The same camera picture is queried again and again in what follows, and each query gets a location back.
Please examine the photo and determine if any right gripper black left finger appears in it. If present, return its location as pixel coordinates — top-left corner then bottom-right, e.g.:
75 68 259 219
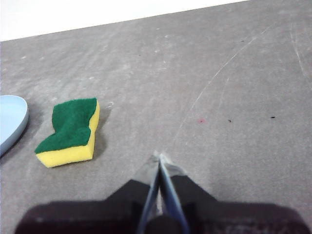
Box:
14 150 161 234

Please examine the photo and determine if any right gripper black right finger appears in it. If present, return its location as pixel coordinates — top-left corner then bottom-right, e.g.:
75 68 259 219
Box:
159 153 308 234

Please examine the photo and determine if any yellow sponge with green pad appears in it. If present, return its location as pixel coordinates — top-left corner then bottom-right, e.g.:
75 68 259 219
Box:
34 97 101 168

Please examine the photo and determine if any blue round plate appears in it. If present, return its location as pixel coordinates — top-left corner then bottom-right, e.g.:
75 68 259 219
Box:
0 95 29 157

